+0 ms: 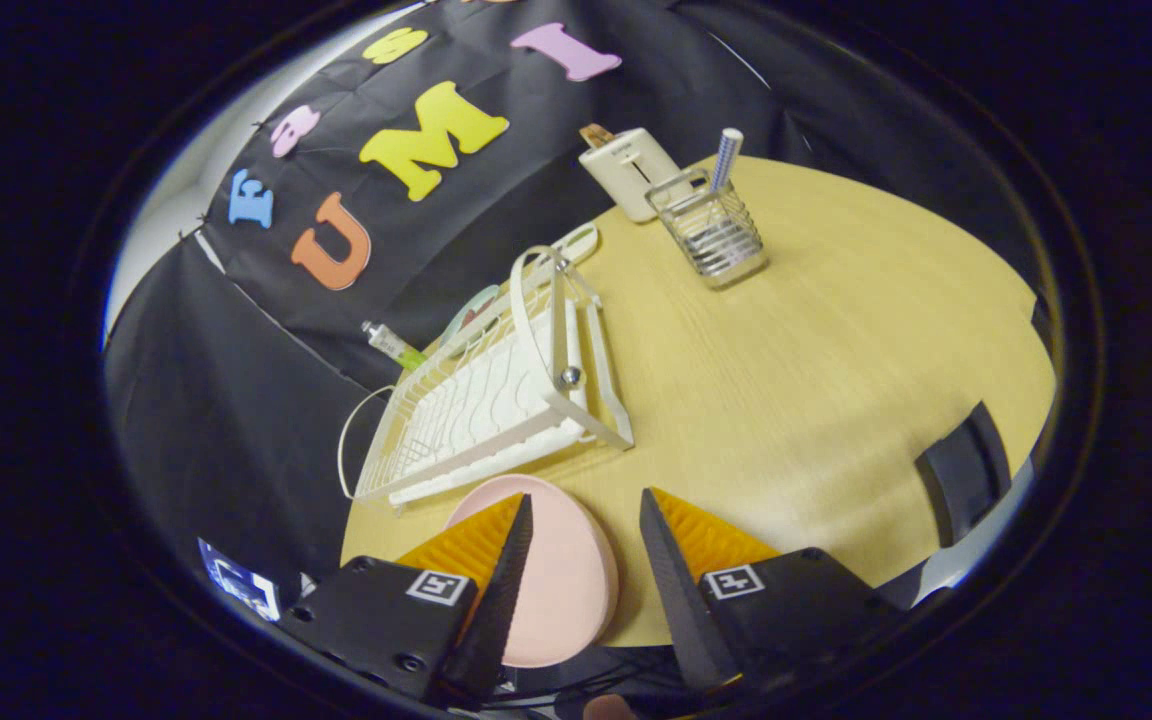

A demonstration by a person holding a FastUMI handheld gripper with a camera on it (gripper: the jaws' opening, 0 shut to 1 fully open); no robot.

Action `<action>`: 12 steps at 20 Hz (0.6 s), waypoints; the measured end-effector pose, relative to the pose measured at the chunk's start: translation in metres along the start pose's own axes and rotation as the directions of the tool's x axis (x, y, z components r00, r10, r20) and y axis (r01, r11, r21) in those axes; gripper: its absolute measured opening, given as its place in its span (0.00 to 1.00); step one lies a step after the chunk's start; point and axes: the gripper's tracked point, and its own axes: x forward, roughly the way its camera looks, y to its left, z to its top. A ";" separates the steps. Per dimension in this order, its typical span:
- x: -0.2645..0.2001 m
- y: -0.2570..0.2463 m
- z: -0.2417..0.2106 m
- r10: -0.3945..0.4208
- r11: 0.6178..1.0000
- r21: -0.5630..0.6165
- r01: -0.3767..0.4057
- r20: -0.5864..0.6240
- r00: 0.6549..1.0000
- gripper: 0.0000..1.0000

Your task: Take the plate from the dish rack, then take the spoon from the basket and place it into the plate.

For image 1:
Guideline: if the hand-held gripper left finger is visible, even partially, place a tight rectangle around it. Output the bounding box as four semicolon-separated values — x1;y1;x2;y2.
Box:
276;492;535;711

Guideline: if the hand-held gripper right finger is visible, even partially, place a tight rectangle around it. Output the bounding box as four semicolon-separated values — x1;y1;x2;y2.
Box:
639;487;902;701

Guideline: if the pink plate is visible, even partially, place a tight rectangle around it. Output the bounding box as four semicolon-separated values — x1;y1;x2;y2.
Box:
441;474;621;669

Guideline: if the white wire dish rack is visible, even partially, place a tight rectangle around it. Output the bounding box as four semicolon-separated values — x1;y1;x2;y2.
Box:
338;245;635;509

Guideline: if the metal wire basket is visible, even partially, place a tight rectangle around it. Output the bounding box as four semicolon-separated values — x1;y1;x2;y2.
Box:
645;168;770;291

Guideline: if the light green plate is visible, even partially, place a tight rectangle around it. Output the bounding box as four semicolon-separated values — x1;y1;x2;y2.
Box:
439;285;502;351

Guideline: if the computer monitor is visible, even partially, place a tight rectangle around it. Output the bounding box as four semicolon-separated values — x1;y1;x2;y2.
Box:
198;538;282;623

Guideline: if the clear bottle with green liquid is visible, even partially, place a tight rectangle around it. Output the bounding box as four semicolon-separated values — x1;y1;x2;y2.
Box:
361;320;427;371

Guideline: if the black chair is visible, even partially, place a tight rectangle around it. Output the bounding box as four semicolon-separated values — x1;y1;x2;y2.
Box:
914;402;1013;549

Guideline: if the white divided condiment tray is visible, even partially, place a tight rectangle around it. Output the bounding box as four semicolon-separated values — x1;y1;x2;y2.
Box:
548;223;601;269

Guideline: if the white toaster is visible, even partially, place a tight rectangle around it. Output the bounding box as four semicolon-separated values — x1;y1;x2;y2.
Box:
578;127;694;223

